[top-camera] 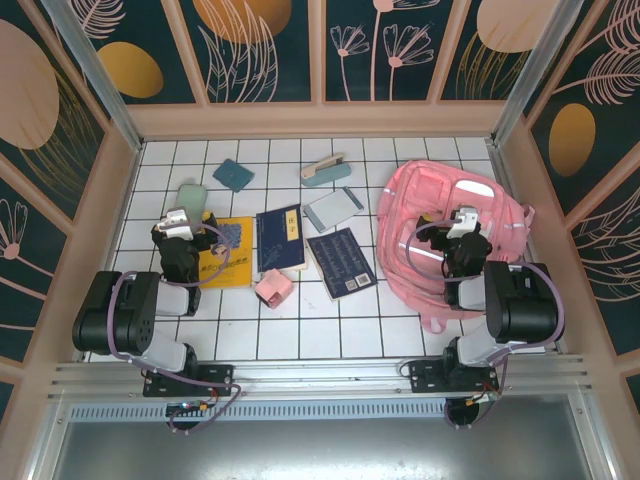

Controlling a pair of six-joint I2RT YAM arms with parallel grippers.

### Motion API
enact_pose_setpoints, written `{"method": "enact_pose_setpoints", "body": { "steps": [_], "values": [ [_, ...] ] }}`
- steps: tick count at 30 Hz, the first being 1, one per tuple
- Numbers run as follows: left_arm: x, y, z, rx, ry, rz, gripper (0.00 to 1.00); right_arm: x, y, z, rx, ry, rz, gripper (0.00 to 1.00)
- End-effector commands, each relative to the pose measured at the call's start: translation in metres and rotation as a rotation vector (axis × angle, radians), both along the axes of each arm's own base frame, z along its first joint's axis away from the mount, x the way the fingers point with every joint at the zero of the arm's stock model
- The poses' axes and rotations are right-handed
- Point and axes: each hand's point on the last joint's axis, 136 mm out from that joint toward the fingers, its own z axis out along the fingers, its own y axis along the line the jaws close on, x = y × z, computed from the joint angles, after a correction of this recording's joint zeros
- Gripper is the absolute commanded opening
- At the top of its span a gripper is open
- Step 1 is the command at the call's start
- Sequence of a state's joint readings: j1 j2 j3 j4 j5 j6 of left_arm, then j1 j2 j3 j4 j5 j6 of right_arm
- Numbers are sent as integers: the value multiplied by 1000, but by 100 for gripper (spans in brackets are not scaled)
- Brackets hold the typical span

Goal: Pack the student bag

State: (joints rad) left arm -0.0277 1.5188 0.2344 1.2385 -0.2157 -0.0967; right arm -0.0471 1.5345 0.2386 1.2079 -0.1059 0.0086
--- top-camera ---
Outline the right aluminium corner post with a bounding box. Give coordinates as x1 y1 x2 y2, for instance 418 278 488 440
488 0 586 147

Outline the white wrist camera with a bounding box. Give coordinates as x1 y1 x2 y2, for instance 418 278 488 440
446 204 483 240
158 208 204 240

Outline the mint green pencil case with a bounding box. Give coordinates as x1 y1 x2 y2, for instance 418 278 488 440
176 183 209 224

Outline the small pink box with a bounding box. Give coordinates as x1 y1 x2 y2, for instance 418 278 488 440
253 268 294 310

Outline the beige blue stapler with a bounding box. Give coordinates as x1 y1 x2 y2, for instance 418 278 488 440
300 152 352 188

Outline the left small connector board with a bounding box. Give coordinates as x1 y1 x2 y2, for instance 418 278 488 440
166 399 211 416

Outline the small connector board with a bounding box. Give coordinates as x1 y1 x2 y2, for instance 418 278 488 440
462 391 501 407
166 399 211 416

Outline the grey notebook teal spine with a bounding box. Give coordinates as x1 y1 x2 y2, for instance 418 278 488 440
302 186 365 234

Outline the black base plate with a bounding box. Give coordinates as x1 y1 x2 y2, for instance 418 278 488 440
407 359 501 396
143 363 235 398

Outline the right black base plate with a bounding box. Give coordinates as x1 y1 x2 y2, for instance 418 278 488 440
407 359 501 396

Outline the dark blue titled book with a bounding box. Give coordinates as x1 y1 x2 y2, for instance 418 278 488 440
254 203 309 275

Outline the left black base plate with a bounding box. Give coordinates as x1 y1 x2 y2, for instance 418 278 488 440
143 363 235 398

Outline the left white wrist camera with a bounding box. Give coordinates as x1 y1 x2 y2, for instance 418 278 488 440
158 208 204 240

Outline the teal wallet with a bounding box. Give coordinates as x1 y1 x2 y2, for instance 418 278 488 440
212 158 255 194

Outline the aluminium corner post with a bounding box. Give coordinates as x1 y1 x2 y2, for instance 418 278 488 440
488 0 586 147
39 0 146 154

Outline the slotted grey cable duct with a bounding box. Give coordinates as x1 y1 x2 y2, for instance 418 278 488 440
67 402 451 422

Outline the dark blue barcode book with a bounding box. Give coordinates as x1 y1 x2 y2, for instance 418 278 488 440
305 227 377 302

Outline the aluminium mounting rail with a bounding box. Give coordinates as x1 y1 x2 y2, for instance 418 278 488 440
47 353 594 401

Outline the pink backpack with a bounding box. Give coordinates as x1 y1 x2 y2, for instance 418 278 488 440
375 159 536 335

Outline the right small connector board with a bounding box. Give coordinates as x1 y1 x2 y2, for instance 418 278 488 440
462 391 501 407

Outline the yellow book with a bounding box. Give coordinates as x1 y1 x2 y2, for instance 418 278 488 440
198 215 255 290

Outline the grey steel sheet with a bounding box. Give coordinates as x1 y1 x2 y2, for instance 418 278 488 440
29 394 619 480

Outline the left aluminium corner post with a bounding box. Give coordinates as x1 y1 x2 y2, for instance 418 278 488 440
39 0 146 154

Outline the left aluminium side rail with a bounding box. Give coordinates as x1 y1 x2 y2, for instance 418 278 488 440
74 141 146 362

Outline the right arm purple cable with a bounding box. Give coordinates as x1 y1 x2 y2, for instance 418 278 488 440
405 221 566 431

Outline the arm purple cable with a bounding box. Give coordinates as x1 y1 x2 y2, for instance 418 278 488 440
405 221 566 431
107 222 246 436

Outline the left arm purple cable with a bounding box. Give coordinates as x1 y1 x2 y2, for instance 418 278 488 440
107 222 246 436

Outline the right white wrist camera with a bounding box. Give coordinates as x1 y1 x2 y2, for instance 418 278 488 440
446 204 483 240

